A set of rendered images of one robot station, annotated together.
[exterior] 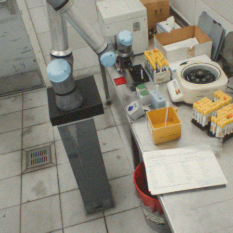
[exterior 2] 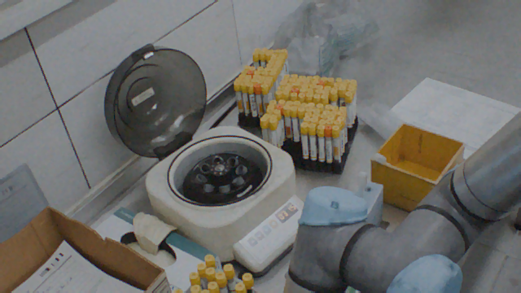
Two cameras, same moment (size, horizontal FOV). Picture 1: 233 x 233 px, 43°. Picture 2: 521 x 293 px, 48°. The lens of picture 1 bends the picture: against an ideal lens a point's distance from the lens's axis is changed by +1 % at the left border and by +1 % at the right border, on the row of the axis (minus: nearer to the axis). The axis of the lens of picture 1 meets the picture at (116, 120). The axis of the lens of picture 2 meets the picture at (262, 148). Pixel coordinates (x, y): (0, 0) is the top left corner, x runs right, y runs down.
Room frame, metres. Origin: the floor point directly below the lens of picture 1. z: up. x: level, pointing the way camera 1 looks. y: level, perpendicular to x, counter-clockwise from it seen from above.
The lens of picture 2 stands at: (1.79, 0.19, 1.70)
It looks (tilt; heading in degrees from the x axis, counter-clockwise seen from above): 39 degrees down; 227
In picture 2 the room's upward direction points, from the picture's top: 8 degrees counter-clockwise
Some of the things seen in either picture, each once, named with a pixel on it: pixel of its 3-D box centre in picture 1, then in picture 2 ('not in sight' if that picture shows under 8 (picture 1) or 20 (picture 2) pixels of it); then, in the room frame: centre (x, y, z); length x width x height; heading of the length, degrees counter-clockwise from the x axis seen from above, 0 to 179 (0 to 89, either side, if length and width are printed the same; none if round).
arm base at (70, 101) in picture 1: (67, 94); not in sight; (1.30, 0.24, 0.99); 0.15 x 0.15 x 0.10
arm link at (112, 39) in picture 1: (106, 44); (409, 265); (1.41, -0.01, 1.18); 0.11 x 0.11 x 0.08; 89
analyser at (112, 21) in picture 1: (123, 28); not in sight; (1.92, -0.14, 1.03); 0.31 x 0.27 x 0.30; 7
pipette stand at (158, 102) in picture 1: (157, 103); (362, 220); (1.19, -0.22, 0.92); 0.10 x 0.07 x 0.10; 13
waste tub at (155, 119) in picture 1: (163, 125); (417, 170); (1.02, -0.21, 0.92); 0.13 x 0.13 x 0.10; 5
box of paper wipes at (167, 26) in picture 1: (170, 26); not in sight; (2.00, -0.49, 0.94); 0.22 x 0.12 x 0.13; 11
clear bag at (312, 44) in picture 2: not in sight; (303, 38); (0.79, -0.68, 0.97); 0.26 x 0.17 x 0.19; 23
